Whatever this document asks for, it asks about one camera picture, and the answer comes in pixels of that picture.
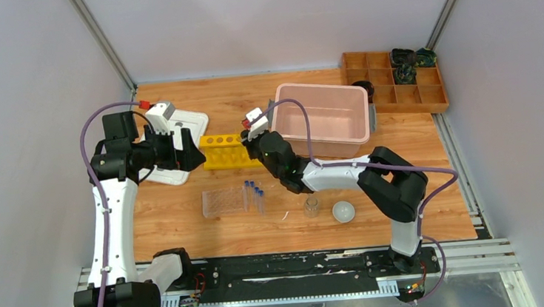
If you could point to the white ceramic dish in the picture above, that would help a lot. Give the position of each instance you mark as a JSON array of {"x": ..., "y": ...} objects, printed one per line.
[{"x": 343, "y": 211}]

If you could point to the yellow test tube rack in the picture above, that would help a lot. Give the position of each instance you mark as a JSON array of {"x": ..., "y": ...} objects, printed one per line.
[{"x": 225, "y": 152}]

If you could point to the grey right bin clip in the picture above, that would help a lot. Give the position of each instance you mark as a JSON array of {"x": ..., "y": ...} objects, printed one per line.
[{"x": 372, "y": 118}]

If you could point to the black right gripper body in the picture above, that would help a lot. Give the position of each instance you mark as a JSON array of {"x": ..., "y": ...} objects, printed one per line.
[{"x": 255, "y": 151}]

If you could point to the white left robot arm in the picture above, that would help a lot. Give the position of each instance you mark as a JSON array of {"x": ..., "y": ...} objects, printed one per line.
[{"x": 114, "y": 279}]

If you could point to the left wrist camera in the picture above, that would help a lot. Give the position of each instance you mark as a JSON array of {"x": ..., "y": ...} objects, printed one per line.
[{"x": 158, "y": 116}]

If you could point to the blue capped tube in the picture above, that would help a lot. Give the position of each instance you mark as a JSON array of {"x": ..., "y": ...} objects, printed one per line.
[
  {"x": 257, "y": 198},
  {"x": 261, "y": 212},
  {"x": 251, "y": 192},
  {"x": 245, "y": 195}
]

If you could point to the white plastic box lid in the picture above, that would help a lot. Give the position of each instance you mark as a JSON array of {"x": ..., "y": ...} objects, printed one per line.
[{"x": 196, "y": 123}]

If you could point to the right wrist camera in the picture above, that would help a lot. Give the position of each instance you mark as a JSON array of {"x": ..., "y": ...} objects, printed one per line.
[{"x": 254, "y": 123}]

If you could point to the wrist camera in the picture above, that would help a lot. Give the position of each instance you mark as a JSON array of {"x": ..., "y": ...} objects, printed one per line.
[
  {"x": 158, "y": 116},
  {"x": 254, "y": 123}
]

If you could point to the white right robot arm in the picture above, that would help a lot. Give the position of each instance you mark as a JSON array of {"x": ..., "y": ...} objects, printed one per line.
[{"x": 386, "y": 179}]

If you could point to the wooden compartment organizer tray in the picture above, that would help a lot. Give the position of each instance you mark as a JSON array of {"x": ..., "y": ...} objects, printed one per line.
[{"x": 427, "y": 94}]

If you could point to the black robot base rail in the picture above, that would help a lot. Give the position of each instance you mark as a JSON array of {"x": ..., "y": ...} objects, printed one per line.
[{"x": 307, "y": 277}]

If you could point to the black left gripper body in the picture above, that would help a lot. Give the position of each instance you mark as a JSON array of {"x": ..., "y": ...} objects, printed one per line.
[{"x": 178, "y": 149}]

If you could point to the clear well plate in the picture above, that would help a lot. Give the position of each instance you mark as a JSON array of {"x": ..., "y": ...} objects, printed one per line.
[{"x": 225, "y": 201}]

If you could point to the small glass jar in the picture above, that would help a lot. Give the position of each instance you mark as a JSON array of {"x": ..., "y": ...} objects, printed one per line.
[{"x": 311, "y": 206}]

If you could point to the grey bin handle clip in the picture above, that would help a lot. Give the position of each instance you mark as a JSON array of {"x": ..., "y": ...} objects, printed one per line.
[{"x": 269, "y": 109}]

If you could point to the pink plastic storage bin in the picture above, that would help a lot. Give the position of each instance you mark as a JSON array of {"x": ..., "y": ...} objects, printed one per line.
[{"x": 338, "y": 118}]

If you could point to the black round object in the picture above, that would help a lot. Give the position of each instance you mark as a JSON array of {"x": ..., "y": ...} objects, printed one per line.
[{"x": 368, "y": 87}]

